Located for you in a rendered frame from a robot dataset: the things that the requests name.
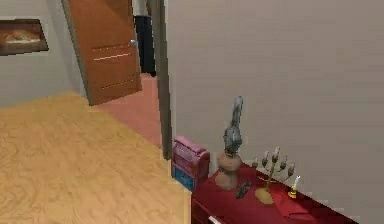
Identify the grey bird statue brown base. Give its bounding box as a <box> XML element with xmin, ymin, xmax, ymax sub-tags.
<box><xmin>214</xmin><ymin>95</ymin><xmax>244</xmax><ymax>191</ymax></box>

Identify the pink and blue box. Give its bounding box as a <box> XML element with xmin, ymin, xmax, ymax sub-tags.
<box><xmin>171</xmin><ymin>135</ymin><xmax>211</xmax><ymax>192</ymax></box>

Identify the small dark grey object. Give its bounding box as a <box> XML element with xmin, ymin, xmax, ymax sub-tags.
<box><xmin>235</xmin><ymin>180</ymin><xmax>253</xmax><ymax>200</ymax></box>

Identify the brass candelabra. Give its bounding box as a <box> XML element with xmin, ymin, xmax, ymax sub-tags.
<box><xmin>251</xmin><ymin>145</ymin><xmax>296</xmax><ymax>205</ymax></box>

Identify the brown wooden room door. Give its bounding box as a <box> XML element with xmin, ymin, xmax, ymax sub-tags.
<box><xmin>67</xmin><ymin>0</ymin><xmax>143</xmax><ymax>107</ymax></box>

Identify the red cabinet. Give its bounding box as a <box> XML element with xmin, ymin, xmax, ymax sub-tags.
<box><xmin>190</xmin><ymin>163</ymin><xmax>359</xmax><ymax>224</ymax></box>

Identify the white candle yellow holder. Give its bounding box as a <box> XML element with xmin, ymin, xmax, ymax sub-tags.
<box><xmin>288</xmin><ymin>175</ymin><xmax>302</xmax><ymax>200</ymax></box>

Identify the framed brown picture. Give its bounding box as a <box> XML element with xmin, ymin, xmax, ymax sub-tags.
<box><xmin>0</xmin><ymin>18</ymin><xmax>50</xmax><ymax>57</ymax></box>

